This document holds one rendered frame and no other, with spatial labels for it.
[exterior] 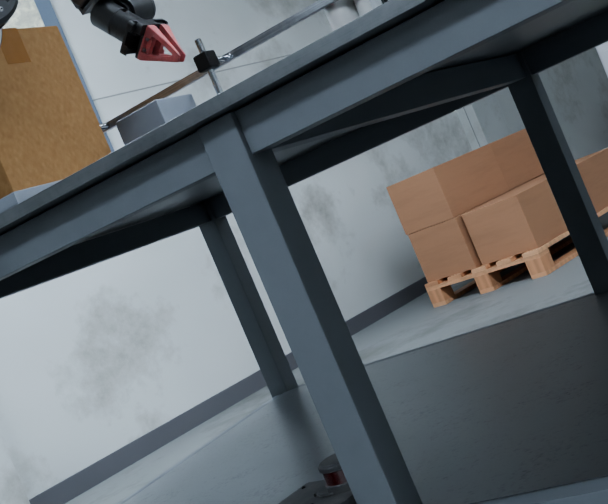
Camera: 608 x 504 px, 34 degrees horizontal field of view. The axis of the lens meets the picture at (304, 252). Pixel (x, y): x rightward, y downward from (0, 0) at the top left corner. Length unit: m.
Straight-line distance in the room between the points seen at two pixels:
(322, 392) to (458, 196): 3.62
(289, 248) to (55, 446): 2.96
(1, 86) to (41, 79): 0.09
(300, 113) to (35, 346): 3.04
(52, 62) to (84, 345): 2.65
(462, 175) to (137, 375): 1.83
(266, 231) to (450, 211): 3.56
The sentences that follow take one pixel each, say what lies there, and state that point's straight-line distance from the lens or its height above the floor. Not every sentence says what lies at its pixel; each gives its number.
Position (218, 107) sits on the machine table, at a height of 0.82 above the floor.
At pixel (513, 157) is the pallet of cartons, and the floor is 0.53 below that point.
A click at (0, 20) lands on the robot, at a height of 1.07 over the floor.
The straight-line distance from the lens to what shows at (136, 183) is 1.42.
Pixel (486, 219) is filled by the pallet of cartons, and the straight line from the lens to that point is 4.75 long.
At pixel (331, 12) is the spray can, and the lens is 1.68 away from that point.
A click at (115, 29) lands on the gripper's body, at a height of 1.11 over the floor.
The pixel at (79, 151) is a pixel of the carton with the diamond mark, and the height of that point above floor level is 0.90.
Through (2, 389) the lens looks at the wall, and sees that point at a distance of 4.10.
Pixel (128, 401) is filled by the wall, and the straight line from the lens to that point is 4.37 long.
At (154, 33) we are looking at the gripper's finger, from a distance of 1.88.
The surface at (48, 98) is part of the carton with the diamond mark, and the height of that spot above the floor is 0.99.
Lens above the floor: 0.64
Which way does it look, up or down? 1 degrees down
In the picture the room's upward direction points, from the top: 23 degrees counter-clockwise
